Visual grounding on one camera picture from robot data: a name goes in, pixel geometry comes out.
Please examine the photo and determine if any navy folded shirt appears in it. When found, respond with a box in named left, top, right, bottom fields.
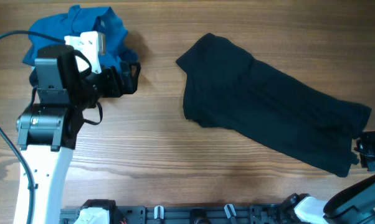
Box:
left=22, top=47, right=138, bottom=92

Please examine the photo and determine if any left black cable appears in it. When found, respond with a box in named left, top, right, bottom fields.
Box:
left=0, top=29, right=67, bottom=224

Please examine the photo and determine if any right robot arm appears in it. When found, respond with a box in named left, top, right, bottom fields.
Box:
left=277, top=131, right=375, bottom=224

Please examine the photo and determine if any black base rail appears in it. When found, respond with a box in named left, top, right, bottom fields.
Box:
left=59, top=198, right=300, bottom=224

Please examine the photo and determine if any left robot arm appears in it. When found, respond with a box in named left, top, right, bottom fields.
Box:
left=14, top=45, right=141, bottom=223

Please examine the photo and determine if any black polo shirt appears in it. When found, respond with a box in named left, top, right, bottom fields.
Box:
left=176, top=33, right=371, bottom=177

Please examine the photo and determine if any blue polo shirt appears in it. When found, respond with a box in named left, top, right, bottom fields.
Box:
left=29, top=5, right=128, bottom=52

